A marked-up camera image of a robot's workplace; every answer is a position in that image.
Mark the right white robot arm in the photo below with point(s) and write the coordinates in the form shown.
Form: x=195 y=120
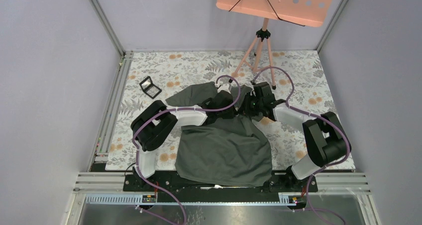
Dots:
x=324 y=136

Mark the black brooch display box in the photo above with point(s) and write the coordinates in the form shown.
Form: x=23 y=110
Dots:
x=149 y=88

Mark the slotted cable duct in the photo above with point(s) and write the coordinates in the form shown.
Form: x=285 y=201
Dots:
x=206 y=198

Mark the dark green t-shirt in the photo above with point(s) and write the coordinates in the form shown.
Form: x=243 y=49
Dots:
x=230 y=152

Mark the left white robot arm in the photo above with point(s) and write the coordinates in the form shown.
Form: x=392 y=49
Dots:
x=152 y=127

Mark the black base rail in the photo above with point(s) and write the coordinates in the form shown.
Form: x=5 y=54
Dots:
x=172 y=184

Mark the pink music stand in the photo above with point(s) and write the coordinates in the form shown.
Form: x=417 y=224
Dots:
x=310 y=13

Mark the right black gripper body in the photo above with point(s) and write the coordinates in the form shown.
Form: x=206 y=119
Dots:
x=252 y=106

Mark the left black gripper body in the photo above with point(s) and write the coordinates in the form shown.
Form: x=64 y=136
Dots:
x=227 y=114

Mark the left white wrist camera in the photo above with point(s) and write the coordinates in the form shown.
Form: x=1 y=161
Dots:
x=224 y=87

